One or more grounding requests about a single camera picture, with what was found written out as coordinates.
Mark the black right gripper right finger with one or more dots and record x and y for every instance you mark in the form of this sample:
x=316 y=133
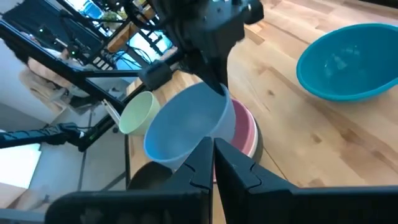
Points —
x=248 y=199

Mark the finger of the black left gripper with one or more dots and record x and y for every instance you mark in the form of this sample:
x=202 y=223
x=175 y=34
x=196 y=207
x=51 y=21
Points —
x=206 y=76
x=222 y=70

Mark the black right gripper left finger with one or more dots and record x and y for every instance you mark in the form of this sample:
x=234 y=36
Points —
x=186 y=199

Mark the pale blue bowl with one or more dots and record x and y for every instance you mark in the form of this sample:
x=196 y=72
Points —
x=183 y=130

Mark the person's forearm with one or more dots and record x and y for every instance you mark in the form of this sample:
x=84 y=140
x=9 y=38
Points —
x=46 y=71

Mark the dark grey bowl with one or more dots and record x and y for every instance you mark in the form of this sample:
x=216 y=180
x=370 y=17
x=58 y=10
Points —
x=149 y=177

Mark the pink bowl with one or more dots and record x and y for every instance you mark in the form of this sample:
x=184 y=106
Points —
x=244 y=127

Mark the mint green bowl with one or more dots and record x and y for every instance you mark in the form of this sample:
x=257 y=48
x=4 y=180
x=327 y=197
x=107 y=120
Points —
x=136 y=115

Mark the teal bowl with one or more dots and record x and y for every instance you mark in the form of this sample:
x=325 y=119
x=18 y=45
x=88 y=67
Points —
x=348 y=65

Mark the black aluminium table frame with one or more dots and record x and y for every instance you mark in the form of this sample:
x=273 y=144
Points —
x=62 y=67

